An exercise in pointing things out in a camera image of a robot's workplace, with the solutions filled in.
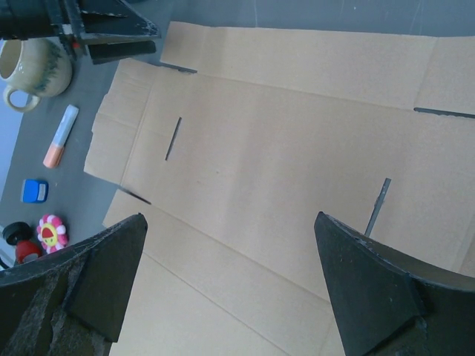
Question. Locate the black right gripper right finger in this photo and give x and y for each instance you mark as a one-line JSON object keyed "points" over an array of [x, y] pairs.
{"points": [[386, 302]]}

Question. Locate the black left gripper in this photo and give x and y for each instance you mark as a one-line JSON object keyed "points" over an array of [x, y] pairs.
{"points": [[99, 21]]}

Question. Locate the red black toy figure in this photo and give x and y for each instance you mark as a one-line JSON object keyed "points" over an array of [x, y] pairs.
{"points": [[19, 235]]}

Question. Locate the small blue plastic block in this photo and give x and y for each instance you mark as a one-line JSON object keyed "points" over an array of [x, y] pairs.
{"points": [[34, 191]]}

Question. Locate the brown cardboard box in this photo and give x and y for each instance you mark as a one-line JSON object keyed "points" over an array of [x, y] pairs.
{"points": [[233, 145]]}

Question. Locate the pink flower toy left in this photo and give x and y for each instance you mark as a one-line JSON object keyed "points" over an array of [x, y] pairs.
{"points": [[52, 233]]}

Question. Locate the beige ceramic mug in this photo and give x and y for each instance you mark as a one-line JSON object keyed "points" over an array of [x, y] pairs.
{"points": [[37, 67]]}

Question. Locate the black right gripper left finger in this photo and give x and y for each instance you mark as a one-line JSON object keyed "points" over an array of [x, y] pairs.
{"points": [[72, 302]]}

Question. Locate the grey orange marker pen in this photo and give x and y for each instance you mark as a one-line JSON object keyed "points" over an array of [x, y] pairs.
{"points": [[57, 146]]}

